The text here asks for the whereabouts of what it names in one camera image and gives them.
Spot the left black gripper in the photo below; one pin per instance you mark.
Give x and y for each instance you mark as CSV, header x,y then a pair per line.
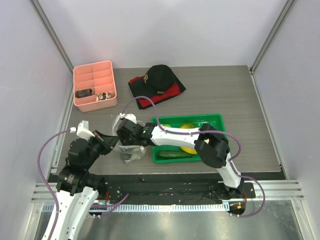
x,y
108,141

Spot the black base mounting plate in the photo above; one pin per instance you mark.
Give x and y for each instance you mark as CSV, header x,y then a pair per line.
x,y
170,189

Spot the black baseball cap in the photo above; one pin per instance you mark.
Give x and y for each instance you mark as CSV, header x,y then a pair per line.
x,y
158,79

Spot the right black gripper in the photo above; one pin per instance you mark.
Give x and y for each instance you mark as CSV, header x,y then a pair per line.
x,y
122,132

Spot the pink divided organizer box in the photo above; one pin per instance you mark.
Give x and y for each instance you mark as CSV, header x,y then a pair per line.
x,y
98,76

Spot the pink patterned item in organizer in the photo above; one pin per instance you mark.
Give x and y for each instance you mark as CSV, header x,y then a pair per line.
x,y
103,96

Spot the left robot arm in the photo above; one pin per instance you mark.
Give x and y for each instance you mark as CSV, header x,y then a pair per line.
x,y
77,188

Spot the green plastic tray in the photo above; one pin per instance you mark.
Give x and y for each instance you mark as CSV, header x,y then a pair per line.
x,y
214,119

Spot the aluminium frame rail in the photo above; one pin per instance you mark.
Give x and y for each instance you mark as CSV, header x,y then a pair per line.
x,y
265,190

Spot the orange fake fruit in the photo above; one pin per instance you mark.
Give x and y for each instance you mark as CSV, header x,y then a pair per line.
x,y
188,125

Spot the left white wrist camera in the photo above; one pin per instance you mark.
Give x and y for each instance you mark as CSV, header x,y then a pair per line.
x,y
82,130

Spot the dark green fake cucumber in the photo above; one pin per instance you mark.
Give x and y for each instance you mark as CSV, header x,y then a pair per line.
x,y
173,155

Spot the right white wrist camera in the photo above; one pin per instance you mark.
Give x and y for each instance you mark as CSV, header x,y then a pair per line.
x,y
131,117

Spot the yellow fake pepper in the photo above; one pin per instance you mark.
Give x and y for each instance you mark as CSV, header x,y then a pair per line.
x,y
188,150

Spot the red and black folded cloth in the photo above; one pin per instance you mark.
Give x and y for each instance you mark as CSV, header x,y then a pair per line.
x,y
137,89

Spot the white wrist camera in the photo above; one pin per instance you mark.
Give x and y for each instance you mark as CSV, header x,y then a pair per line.
x,y
131,117
82,130

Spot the small black object in organizer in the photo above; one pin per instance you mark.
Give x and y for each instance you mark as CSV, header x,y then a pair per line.
x,y
83,93

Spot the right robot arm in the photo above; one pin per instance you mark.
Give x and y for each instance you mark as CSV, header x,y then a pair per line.
x,y
216,149

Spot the clear zip top bag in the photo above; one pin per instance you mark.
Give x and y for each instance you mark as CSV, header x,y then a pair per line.
x,y
130,148

